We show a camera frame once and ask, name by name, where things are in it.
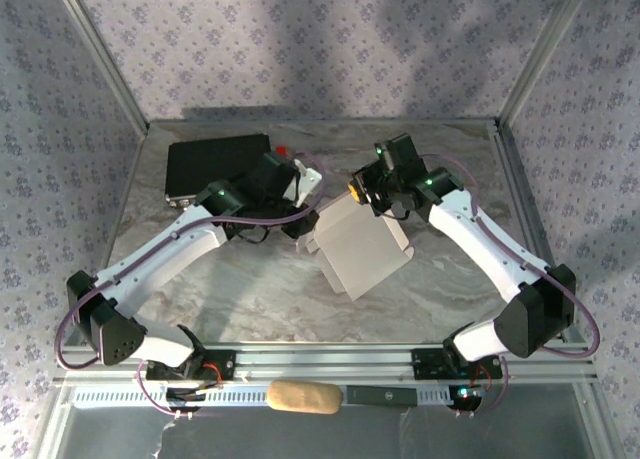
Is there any pink white paper box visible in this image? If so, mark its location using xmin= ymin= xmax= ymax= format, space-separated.
xmin=294 ymin=193 xmax=417 ymax=303

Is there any black hard case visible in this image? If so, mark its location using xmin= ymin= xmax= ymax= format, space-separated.
xmin=164 ymin=132 xmax=274 ymax=209

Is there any black flat bar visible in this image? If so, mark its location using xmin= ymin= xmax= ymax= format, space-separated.
xmin=343 ymin=385 xmax=419 ymax=407

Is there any tan oblong sponge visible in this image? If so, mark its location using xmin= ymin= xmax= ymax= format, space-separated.
xmin=266 ymin=379 xmax=343 ymax=416

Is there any aluminium side rail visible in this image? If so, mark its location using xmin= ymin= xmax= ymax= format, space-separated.
xmin=492 ymin=118 xmax=589 ymax=345

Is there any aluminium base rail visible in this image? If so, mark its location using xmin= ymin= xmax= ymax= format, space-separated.
xmin=52 ymin=342 xmax=601 ymax=386

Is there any aluminium frame post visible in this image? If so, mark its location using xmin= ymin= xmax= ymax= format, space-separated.
xmin=52 ymin=0 xmax=151 ymax=133
xmin=497 ymin=0 xmax=599 ymax=128

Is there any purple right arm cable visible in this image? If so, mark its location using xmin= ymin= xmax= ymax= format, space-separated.
xmin=419 ymin=152 xmax=602 ymax=361

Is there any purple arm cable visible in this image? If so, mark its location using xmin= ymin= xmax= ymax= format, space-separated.
xmin=53 ymin=151 xmax=329 ymax=373
xmin=419 ymin=152 xmax=602 ymax=361

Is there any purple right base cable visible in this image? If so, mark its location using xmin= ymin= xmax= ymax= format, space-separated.
xmin=451 ymin=354 xmax=512 ymax=421

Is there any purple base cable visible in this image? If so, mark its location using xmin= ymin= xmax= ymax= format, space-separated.
xmin=136 ymin=357 xmax=214 ymax=421
xmin=451 ymin=354 xmax=512 ymax=421

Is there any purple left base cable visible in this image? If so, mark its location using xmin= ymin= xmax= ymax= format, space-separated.
xmin=136 ymin=357 xmax=214 ymax=421

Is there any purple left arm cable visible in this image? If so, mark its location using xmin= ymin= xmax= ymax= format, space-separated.
xmin=53 ymin=151 xmax=329 ymax=373

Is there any white slotted cable duct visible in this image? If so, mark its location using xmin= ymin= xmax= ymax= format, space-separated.
xmin=72 ymin=384 xmax=484 ymax=411

